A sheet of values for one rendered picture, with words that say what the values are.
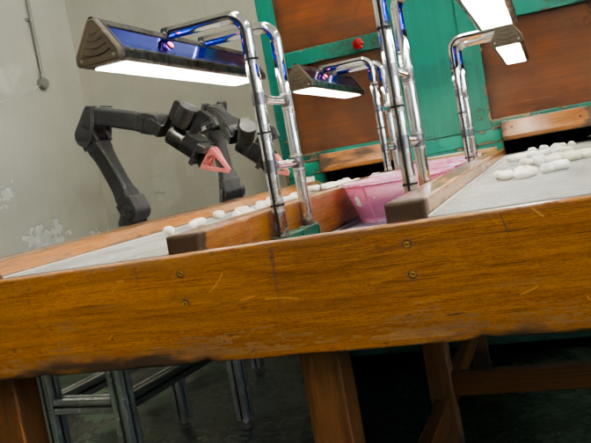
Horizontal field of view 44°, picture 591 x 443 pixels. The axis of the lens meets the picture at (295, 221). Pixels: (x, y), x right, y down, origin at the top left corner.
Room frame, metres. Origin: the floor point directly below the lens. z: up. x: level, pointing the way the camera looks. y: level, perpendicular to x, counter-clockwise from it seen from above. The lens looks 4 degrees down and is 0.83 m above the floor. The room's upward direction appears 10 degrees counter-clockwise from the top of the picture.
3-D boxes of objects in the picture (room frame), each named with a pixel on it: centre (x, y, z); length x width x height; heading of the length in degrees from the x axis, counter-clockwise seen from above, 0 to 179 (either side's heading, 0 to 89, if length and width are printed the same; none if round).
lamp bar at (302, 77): (2.35, -0.18, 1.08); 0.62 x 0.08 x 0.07; 160
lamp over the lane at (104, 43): (1.44, 0.15, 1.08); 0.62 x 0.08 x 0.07; 160
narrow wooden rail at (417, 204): (1.79, -0.45, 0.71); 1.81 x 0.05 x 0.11; 160
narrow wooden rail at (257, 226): (1.90, -0.14, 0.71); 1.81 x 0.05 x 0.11; 160
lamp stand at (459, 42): (2.18, -0.63, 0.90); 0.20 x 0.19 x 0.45; 160
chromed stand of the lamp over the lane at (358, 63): (2.32, -0.25, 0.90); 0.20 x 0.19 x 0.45; 160
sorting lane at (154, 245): (1.96, 0.02, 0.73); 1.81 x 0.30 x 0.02; 160
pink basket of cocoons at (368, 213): (1.74, -0.26, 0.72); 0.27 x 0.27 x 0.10
